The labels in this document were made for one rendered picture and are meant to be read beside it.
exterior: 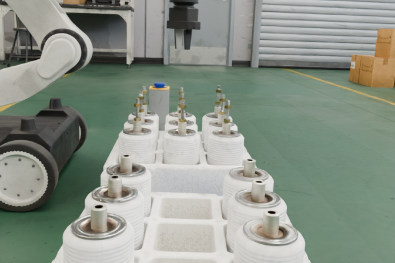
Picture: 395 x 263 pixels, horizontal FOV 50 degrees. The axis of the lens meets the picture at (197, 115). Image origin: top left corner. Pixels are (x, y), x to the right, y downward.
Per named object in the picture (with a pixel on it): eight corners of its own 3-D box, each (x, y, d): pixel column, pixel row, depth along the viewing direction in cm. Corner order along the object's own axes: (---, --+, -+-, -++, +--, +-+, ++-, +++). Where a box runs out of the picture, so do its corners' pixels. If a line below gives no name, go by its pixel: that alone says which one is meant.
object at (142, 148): (121, 205, 110) (121, 137, 106) (116, 191, 118) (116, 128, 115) (157, 201, 113) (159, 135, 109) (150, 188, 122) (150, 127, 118)
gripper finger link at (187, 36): (182, 49, 130) (183, 29, 128) (189, 49, 132) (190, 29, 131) (186, 50, 128) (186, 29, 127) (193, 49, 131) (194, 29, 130)
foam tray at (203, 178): (103, 233, 109) (103, 166, 105) (121, 179, 147) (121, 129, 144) (254, 234, 111) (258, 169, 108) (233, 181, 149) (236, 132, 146)
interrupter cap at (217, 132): (212, 138, 110) (212, 135, 110) (211, 131, 117) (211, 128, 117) (241, 139, 110) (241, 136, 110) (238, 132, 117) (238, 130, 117)
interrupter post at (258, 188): (251, 203, 69) (252, 184, 69) (249, 197, 72) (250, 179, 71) (265, 204, 69) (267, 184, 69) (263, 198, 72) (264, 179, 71)
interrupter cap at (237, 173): (230, 182, 78) (231, 179, 78) (227, 169, 86) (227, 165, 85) (271, 184, 78) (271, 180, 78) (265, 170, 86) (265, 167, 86)
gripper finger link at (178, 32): (182, 49, 134) (183, 29, 133) (175, 49, 131) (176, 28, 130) (178, 48, 135) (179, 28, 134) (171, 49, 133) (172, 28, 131)
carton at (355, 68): (372, 81, 498) (376, 55, 493) (383, 83, 475) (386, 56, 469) (348, 80, 496) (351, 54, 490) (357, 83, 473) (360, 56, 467)
